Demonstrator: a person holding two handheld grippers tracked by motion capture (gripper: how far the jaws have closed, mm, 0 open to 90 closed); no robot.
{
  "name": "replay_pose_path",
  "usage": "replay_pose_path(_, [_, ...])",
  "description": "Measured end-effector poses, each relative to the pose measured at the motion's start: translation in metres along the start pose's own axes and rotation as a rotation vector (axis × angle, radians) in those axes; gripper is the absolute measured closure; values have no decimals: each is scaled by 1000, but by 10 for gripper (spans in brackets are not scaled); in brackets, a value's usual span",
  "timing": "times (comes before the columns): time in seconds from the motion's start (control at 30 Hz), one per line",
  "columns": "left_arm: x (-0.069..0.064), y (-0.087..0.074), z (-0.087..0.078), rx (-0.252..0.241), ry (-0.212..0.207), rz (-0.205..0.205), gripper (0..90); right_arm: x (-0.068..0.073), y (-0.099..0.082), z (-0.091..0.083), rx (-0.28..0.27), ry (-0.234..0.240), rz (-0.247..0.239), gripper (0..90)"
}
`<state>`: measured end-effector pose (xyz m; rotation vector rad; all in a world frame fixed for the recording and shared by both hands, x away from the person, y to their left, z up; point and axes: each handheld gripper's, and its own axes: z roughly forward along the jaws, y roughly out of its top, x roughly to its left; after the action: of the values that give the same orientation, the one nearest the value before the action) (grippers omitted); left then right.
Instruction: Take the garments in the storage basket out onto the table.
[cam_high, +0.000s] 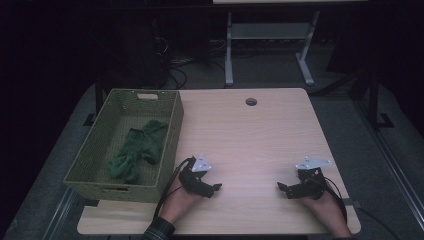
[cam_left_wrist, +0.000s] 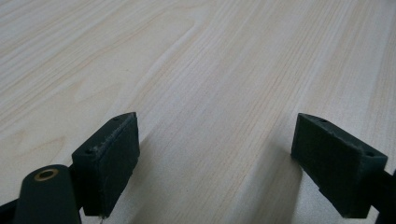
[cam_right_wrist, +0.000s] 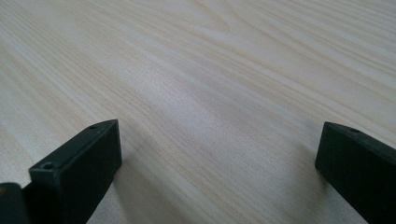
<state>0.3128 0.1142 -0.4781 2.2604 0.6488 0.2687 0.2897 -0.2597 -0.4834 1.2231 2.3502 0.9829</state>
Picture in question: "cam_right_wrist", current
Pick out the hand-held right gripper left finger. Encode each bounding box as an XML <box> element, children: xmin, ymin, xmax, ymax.
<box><xmin>22</xmin><ymin>119</ymin><xmax>123</xmax><ymax>224</ymax></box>

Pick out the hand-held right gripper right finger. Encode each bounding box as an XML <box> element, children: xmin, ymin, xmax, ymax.
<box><xmin>314</xmin><ymin>120</ymin><xmax>396</xmax><ymax>224</ymax></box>

